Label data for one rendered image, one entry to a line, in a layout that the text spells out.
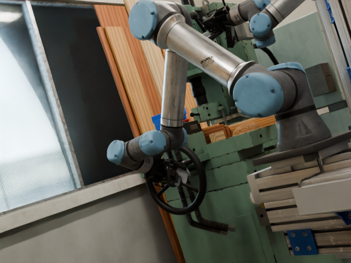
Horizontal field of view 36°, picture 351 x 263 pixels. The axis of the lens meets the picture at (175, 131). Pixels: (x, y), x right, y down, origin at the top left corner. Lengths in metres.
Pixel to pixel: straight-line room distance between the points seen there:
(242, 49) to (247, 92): 1.07
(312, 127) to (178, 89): 0.47
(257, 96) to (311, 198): 0.29
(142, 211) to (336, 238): 2.39
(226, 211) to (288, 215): 0.66
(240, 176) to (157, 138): 0.56
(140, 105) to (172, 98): 2.08
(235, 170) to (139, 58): 2.08
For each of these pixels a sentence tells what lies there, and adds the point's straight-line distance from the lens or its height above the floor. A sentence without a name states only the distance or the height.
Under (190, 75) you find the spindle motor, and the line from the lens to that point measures 2.30.
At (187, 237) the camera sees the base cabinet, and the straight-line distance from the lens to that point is 2.35.
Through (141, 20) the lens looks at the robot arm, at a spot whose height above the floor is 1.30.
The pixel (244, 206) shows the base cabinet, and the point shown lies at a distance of 2.16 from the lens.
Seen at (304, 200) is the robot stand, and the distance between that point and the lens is 1.37.
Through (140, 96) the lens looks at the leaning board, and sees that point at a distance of 3.84.
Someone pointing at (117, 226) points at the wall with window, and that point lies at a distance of 3.60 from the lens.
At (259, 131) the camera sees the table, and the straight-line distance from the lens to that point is 2.14.
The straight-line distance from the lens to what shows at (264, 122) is 2.22.
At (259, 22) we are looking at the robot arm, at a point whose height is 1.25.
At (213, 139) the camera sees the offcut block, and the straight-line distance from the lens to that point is 2.18.
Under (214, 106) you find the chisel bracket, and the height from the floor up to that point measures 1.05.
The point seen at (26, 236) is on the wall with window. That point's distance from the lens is 3.14.
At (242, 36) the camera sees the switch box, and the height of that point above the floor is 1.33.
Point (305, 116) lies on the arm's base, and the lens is 1.51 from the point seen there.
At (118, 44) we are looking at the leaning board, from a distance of 3.90.
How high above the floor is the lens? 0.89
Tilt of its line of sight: 2 degrees up
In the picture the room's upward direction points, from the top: 17 degrees counter-clockwise
